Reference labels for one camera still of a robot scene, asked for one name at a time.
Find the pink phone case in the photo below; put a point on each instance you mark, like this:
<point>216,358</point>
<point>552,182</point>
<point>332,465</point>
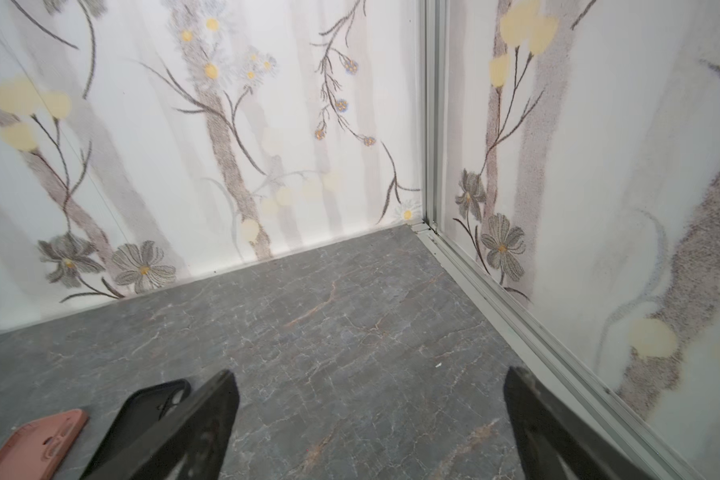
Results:
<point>36,449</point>

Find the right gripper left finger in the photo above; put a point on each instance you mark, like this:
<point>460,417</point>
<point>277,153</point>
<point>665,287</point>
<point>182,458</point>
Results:
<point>191,443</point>

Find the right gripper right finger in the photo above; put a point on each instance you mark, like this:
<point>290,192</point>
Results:
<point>552,441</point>

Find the black phone case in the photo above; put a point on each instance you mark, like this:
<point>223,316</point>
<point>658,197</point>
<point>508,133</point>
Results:
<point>139,413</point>

